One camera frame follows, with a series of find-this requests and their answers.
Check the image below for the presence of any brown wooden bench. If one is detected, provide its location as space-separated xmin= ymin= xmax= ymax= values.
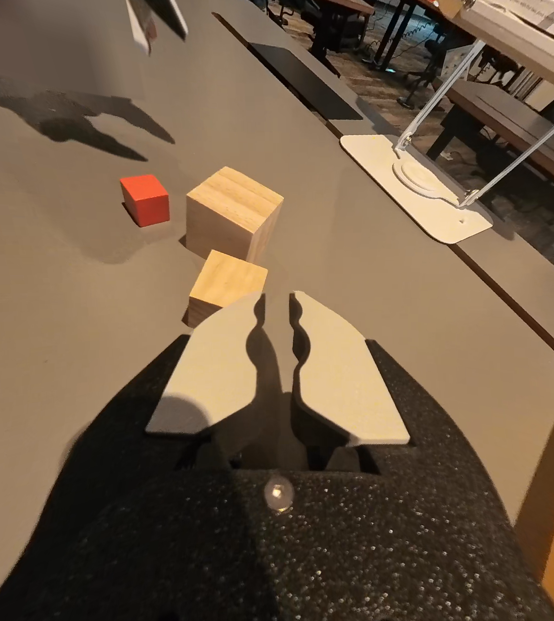
xmin=426 ymin=78 xmax=554 ymax=200

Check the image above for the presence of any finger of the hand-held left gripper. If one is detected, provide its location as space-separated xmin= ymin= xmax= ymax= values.
xmin=126 ymin=0 xmax=158 ymax=55
xmin=149 ymin=0 xmax=190 ymax=41

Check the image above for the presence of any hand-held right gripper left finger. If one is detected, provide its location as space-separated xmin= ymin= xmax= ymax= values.
xmin=146 ymin=291 xmax=278 ymax=460

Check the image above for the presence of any large natural wooden cube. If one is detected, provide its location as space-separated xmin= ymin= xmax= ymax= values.
xmin=186 ymin=166 xmax=285 ymax=265

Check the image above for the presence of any black office chair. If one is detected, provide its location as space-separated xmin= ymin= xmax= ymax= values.
xmin=272 ymin=0 xmax=312 ymax=30

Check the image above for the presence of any small red wooden cube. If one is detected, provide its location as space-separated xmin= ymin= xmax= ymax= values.
xmin=120 ymin=174 xmax=171 ymax=228

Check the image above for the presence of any medium natural wooden cube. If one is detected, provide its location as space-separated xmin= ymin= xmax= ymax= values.
xmin=183 ymin=249 xmax=269 ymax=328

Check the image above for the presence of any white desk lamp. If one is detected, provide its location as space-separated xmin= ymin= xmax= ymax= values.
xmin=339 ymin=0 xmax=554 ymax=245

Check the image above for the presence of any black rectangular desk pad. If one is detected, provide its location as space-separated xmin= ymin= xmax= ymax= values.
xmin=249 ymin=42 xmax=365 ymax=121

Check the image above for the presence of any dark wooden table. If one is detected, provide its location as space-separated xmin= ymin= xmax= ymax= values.
xmin=306 ymin=0 xmax=377 ymax=76

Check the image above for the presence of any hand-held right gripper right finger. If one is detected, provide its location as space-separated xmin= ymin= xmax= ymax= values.
xmin=289 ymin=290 xmax=411 ymax=448

